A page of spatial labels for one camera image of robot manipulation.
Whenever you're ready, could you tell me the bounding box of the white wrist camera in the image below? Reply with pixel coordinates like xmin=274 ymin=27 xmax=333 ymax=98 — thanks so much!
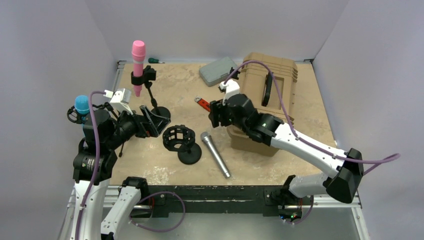
xmin=218 ymin=78 xmax=240 ymax=106
xmin=103 ymin=88 xmax=134 ymax=115

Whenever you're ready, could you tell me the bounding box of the blue microphone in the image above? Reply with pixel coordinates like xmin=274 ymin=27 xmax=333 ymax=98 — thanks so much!
xmin=74 ymin=95 xmax=90 ymax=128

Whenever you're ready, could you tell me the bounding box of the red adjustable wrench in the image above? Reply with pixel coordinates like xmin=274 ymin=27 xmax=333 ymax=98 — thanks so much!
xmin=194 ymin=96 xmax=211 ymax=112

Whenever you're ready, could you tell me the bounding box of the tan plastic tool case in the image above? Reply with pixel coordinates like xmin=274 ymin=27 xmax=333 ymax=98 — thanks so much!
xmin=226 ymin=51 xmax=299 ymax=158

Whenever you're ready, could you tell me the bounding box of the black clip microphone stand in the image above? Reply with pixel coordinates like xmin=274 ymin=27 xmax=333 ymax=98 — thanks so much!
xmin=141 ymin=65 xmax=171 ymax=118

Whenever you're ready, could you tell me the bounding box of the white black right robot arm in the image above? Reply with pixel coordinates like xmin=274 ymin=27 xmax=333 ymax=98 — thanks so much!
xmin=208 ymin=94 xmax=364 ymax=204

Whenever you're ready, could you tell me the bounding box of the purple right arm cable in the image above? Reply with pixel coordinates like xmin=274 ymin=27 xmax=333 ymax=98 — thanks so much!
xmin=223 ymin=59 xmax=401 ymax=226

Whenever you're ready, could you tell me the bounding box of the black round shock mount stand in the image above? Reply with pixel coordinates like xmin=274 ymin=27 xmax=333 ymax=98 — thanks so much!
xmin=162 ymin=124 xmax=202 ymax=165

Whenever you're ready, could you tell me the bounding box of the green handled screwdriver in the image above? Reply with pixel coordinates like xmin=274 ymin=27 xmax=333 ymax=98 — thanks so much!
xmin=148 ymin=57 xmax=165 ymax=64

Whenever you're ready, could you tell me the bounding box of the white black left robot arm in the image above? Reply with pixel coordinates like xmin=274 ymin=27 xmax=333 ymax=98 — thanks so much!
xmin=68 ymin=103 xmax=202 ymax=240

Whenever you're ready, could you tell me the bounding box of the aluminium frame rail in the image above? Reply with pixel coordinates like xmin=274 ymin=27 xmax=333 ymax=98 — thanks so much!
xmin=57 ymin=59 xmax=370 ymax=240

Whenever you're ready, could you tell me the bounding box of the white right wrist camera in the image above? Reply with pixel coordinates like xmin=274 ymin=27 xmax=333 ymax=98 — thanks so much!
xmin=218 ymin=78 xmax=240 ymax=106

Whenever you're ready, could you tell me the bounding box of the silver microphone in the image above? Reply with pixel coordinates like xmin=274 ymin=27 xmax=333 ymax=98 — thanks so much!
xmin=200 ymin=131 xmax=231 ymax=179

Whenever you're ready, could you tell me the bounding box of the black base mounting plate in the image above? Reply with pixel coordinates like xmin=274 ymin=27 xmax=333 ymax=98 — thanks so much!
xmin=138 ymin=185 xmax=312 ymax=219

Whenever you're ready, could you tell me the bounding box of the black tripod shock mount stand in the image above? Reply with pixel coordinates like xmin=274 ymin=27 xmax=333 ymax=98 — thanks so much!
xmin=67 ymin=102 xmax=127 ymax=157

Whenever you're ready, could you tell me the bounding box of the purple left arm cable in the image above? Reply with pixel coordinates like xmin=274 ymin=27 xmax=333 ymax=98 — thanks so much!
xmin=74 ymin=91 xmax=186 ymax=240

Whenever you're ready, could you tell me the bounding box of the pink microphone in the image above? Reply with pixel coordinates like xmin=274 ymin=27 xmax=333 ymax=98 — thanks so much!
xmin=131 ymin=40 xmax=146 ymax=97

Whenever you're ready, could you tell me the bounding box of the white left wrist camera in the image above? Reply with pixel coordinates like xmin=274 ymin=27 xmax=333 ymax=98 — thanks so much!
xmin=103 ymin=88 xmax=134 ymax=115

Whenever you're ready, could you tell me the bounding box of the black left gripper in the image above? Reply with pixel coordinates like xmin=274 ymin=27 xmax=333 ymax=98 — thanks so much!
xmin=106 ymin=104 xmax=170 ymax=149

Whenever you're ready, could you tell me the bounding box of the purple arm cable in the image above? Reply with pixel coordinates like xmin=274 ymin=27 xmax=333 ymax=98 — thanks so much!
xmin=74 ymin=91 xmax=186 ymax=240
xmin=223 ymin=59 xmax=401 ymax=226

